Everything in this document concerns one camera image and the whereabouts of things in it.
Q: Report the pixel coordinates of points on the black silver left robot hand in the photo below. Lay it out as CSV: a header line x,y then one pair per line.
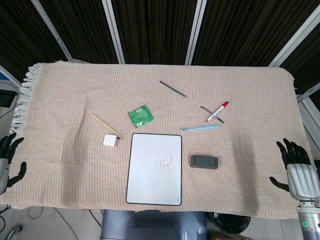
x,y
4,172

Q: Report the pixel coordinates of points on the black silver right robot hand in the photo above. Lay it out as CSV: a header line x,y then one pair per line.
x,y
302,180

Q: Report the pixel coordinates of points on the grey whiteboard eraser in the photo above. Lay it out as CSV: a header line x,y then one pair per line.
x,y
204,162

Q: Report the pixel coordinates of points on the blue silver right robot arm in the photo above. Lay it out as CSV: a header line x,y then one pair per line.
x,y
308,220

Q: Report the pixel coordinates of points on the small white whiteboard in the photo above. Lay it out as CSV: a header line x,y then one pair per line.
x,y
150,180

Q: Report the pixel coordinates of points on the beige woven tablecloth with fringe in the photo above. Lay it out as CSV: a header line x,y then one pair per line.
x,y
75,155

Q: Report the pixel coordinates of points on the black box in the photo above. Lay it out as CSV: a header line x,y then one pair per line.
x,y
6,98

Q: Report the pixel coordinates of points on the black trash bag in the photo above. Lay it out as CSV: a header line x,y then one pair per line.
x,y
232,223

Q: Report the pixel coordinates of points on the white marker with red cap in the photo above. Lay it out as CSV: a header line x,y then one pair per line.
x,y
218,110

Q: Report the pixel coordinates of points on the white power adapter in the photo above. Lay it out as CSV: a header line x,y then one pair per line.
x,y
109,140

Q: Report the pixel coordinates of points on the wooden chopstick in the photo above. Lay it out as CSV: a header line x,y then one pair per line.
x,y
107,124

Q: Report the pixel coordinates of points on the light blue toothbrush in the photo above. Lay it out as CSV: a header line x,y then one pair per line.
x,y
200,128

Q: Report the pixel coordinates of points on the dark grey pen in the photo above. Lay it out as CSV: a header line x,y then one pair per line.
x,y
205,110

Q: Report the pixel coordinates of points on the green foil packet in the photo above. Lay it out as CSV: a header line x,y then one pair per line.
x,y
140,116

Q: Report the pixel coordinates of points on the blue grey robot torso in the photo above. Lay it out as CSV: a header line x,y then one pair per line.
x,y
152,225

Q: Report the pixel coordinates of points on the dark green pencil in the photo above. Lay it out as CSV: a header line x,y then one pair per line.
x,y
173,89

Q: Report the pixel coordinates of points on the white partition post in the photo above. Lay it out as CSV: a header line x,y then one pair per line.
x,y
196,30
50,25
298,37
113,30

